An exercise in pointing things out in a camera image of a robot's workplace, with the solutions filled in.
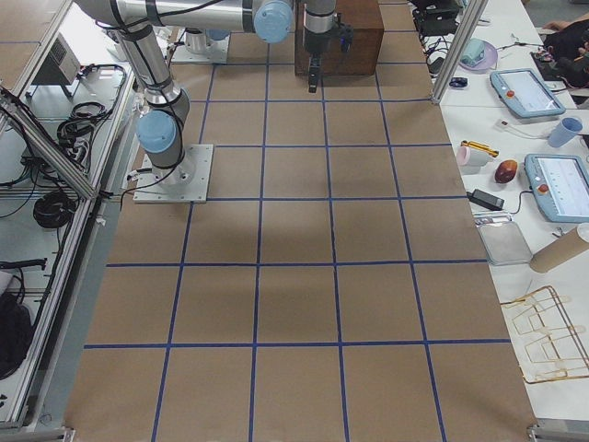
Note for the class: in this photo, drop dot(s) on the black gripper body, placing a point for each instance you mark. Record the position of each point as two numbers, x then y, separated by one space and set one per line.
315 42

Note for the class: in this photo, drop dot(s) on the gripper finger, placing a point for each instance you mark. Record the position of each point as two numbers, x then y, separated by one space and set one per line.
314 73

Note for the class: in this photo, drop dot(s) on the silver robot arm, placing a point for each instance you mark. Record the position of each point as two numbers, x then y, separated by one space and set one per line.
160 131
320 26

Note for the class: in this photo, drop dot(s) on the dark wooden drawer cabinet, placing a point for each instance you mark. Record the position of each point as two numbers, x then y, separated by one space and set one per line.
360 60

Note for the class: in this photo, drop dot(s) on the small blue black device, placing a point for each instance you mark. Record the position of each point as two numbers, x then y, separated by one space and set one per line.
458 82

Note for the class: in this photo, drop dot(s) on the teal cup on plate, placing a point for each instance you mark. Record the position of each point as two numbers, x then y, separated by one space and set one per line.
473 53

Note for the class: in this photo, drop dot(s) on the purple plate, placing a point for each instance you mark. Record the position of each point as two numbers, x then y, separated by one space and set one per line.
489 62

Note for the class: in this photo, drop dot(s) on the gold metal cylinder tool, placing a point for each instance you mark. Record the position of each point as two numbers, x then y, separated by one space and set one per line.
481 147

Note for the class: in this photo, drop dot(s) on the upper teach pendant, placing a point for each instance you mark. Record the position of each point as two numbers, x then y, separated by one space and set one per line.
525 94

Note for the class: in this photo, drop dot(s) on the teach pendant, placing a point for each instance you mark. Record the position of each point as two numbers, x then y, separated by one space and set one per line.
560 186
525 94

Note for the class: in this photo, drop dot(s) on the red brown fruit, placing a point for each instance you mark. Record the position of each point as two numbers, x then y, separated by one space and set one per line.
506 171

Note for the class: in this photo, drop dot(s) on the black power adapter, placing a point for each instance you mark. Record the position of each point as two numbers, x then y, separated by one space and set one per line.
485 200

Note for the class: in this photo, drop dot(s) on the light blue plastic cup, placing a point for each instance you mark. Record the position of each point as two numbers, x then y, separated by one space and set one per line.
564 131

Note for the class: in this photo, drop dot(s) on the lower teach pendant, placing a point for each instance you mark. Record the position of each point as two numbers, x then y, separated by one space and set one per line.
560 186

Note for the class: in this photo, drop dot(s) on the cardboard tube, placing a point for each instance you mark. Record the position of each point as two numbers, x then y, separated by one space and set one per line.
561 250

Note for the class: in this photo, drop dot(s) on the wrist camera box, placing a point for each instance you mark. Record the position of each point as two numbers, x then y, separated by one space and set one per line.
345 35

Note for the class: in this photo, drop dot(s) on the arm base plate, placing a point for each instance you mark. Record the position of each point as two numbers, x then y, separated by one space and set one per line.
189 182
204 47

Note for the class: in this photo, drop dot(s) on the aluminium frame post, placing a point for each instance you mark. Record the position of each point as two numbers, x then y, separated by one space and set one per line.
465 29

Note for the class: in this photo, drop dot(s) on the gold wire rack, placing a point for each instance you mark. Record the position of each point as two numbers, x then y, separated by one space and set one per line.
548 344

